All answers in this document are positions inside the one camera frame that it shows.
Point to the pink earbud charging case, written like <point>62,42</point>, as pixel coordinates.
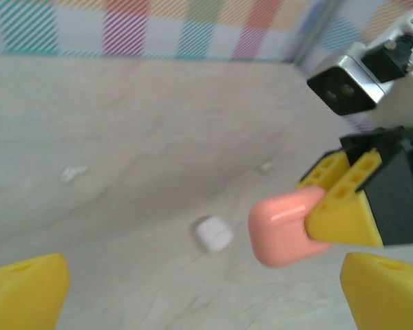
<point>278,233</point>

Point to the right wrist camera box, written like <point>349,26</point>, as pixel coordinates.
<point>344,86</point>

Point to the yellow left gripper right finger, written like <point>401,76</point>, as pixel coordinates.
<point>389,295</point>

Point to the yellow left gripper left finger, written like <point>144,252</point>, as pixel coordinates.
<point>24,295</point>

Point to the white earbud charging case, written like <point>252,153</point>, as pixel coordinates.
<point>213,235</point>

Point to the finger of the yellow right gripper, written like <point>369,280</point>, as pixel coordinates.
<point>344,223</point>
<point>325,172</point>

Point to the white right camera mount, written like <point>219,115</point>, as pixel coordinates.
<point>399,106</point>

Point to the aluminium frame post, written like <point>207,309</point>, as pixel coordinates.
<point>313,31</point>

